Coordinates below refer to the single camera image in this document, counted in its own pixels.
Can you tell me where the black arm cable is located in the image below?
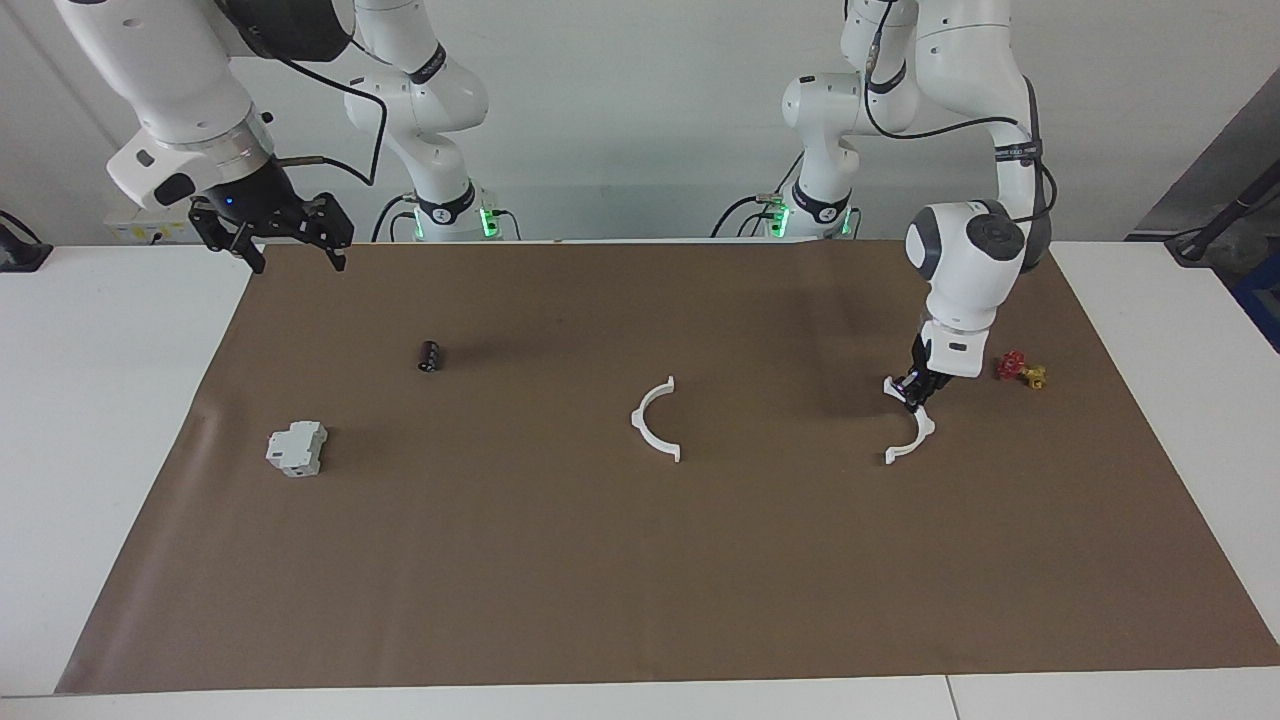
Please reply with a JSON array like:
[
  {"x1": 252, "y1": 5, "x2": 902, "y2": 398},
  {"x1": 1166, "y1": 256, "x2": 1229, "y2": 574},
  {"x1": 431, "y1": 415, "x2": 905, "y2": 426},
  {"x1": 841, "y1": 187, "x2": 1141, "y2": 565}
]
[
  {"x1": 215, "y1": 0, "x2": 390, "y2": 189},
  {"x1": 860, "y1": 0, "x2": 1057, "y2": 227}
]

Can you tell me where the white half pipe clamp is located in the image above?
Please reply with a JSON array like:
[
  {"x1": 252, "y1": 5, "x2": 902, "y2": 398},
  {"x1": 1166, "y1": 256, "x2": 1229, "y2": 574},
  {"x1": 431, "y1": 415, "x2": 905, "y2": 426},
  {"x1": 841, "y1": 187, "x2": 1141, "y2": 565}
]
[
  {"x1": 883, "y1": 375, "x2": 937, "y2": 466},
  {"x1": 631, "y1": 376, "x2": 682, "y2": 463}
]

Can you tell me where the blue crate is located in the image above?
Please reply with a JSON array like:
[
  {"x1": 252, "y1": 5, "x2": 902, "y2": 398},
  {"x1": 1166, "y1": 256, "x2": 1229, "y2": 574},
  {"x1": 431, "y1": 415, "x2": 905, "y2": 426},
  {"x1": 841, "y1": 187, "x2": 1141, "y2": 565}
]
[{"x1": 1232, "y1": 250, "x2": 1280, "y2": 353}]

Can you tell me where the white circuit breaker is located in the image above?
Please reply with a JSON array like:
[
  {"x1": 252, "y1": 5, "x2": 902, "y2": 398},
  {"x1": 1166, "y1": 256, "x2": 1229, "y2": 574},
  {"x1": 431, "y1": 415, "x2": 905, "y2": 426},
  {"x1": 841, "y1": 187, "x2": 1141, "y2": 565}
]
[{"x1": 265, "y1": 420, "x2": 329, "y2": 478}]

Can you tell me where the white wall socket box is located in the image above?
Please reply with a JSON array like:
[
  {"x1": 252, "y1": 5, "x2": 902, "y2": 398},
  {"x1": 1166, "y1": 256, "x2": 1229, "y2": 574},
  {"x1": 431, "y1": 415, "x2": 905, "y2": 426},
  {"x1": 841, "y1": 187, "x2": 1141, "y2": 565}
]
[{"x1": 105, "y1": 210, "x2": 201, "y2": 245}]

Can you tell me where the black table clamp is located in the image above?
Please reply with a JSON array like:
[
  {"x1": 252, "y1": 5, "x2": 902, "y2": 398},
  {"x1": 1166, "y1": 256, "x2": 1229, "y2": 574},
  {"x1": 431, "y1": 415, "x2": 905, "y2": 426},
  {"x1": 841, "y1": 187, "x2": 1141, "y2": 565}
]
[{"x1": 0, "y1": 210, "x2": 53, "y2": 273}]

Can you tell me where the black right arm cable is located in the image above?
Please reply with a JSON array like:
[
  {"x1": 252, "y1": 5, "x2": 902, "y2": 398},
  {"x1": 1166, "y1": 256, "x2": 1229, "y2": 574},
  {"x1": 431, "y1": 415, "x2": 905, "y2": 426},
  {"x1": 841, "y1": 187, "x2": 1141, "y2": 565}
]
[{"x1": 215, "y1": 0, "x2": 390, "y2": 189}]

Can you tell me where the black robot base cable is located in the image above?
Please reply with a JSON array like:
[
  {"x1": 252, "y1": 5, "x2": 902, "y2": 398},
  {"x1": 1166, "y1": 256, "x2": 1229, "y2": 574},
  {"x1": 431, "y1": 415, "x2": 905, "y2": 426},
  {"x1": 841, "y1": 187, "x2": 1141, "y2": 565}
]
[
  {"x1": 712, "y1": 195, "x2": 779, "y2": 239},
  {"x1": 372, "y1": 195, "x2": 413, "y2": 243}
]

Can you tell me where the red handled brass valve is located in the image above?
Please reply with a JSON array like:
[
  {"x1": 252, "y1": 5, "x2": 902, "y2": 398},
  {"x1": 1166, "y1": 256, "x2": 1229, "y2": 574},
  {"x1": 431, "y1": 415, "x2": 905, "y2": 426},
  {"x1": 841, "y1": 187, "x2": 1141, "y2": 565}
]
[{"x1": 995, "y1": 350, "x2": 1048, "y2": 391}]

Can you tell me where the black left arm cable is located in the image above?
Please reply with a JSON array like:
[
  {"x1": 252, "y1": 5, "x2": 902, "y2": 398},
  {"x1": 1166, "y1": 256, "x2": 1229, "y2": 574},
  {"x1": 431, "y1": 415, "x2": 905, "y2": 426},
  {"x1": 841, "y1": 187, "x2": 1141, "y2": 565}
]
[{"x1": 860, "y1": 0, "x2": 1057, "y2": 227}]

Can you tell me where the brown paper table mat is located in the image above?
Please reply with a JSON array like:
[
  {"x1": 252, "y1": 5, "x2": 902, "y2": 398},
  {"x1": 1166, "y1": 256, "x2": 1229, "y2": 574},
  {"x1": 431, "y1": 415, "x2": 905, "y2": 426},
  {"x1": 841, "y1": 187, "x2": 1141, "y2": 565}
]
[{"x1": 55, "y1": 238, "x2": 1280, "y2": 695}]

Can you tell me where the black stand with pole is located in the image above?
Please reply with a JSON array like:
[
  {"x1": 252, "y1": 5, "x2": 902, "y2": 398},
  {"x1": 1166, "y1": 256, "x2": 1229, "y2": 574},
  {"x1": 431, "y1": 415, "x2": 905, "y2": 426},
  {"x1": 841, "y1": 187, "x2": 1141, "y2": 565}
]
[{"x1": 1165, "y1": 160, "x2": 1280, "y2": 266}]

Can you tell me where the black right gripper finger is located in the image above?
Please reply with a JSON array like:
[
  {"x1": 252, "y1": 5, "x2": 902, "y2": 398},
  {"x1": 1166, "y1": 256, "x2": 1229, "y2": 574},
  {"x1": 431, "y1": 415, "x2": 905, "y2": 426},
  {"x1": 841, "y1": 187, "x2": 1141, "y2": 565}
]
[
  {"x1": 296, "y1": 192, "x2": 355, "y2": 274},
  {"x1": 188, "y1": 208, "x2": 267, "y2": 275}
]

